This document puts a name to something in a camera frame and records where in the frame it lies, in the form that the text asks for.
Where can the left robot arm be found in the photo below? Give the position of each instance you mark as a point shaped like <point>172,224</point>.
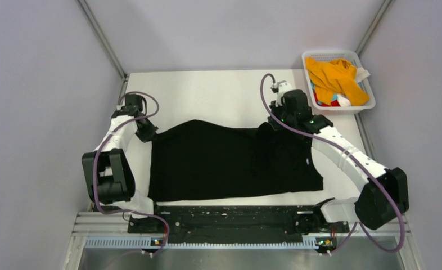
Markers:
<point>110,181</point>

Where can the white cloth in basket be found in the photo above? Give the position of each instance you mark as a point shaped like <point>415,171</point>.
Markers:
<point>361,74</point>

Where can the red blue cloth in basket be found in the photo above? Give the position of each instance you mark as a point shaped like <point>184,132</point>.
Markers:
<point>326,98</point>

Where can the white cable duct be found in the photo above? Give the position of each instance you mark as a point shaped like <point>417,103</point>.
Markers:
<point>148,242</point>

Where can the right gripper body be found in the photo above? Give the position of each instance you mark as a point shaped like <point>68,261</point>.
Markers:
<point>279,111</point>

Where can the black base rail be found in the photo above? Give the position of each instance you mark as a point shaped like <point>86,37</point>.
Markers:
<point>245,224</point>

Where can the black t shirt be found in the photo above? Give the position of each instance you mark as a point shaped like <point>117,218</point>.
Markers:
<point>198,160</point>

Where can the orange t shirt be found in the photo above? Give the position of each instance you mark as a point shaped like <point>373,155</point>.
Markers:
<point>337,76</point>

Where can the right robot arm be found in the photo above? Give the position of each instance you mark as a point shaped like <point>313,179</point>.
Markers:
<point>383,192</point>

